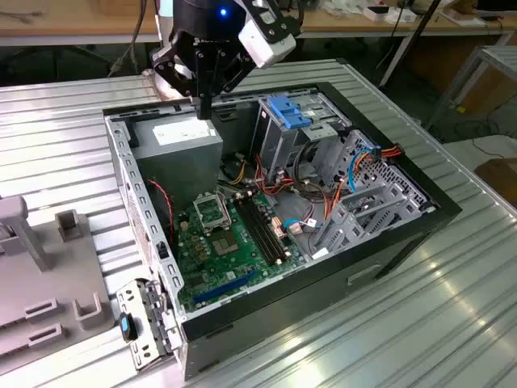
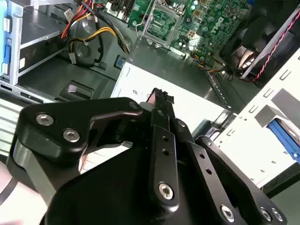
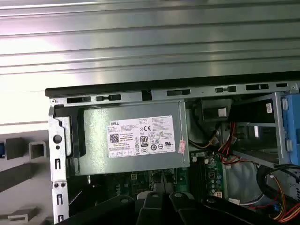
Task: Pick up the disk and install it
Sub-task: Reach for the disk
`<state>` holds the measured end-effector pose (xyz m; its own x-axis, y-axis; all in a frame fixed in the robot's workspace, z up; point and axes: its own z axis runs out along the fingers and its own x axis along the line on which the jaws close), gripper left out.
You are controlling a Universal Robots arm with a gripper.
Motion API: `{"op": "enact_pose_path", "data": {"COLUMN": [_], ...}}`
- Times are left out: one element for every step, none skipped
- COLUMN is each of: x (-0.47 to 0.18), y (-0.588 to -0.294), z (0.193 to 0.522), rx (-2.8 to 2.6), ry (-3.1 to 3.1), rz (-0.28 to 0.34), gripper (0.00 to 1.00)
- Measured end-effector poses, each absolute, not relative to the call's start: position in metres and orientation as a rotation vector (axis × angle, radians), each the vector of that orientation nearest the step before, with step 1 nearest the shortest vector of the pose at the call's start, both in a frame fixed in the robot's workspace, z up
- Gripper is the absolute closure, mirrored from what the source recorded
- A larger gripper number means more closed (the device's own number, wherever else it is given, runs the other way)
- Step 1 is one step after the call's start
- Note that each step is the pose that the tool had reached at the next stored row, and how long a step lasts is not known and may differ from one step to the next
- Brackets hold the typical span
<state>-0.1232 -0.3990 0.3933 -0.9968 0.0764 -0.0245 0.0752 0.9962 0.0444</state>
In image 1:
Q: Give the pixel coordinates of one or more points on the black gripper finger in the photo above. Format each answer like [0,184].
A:
[234,68]
[177,83]

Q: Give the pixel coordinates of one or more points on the grey metal disk bay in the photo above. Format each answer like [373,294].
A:
[383,190]

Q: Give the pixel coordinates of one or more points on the blue carrier in drive cage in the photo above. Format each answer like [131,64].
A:
[288,111]

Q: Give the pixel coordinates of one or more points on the grey power supply unit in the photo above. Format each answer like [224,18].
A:
[177,161]

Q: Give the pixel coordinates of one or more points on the grey metal drive cage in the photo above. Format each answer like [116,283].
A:
[278,149]

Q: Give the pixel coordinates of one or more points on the long wooden desk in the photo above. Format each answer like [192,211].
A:
[347,24]

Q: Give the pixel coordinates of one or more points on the white box with dark lid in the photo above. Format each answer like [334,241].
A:
[375,12]

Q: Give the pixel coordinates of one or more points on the black RAM slot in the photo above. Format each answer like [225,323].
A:
[266,232]
[255,234]

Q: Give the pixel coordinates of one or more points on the CPU socket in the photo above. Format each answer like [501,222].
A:
[224,243]

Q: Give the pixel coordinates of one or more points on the black slanted pole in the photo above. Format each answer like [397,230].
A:
[412,40]

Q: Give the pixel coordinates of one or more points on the green motherboard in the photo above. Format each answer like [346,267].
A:
[238,271]

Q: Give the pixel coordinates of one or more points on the blue expansion slot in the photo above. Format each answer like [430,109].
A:
[226,286]

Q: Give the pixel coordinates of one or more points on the black open PC case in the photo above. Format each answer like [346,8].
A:
[363,258]

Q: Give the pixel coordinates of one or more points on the grey parts rack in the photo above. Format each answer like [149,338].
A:
[44,291]

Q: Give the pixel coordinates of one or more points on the black latch with blue tab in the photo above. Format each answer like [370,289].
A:
[128,326]

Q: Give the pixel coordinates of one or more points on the large cardboard box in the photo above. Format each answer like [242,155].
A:
[490,91]

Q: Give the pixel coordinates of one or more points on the small cardboard box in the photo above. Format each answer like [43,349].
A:
[498,178]

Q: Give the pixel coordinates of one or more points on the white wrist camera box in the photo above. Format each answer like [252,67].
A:
[262,44]

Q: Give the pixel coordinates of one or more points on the grey metal frame table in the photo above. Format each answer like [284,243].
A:
[490,54]

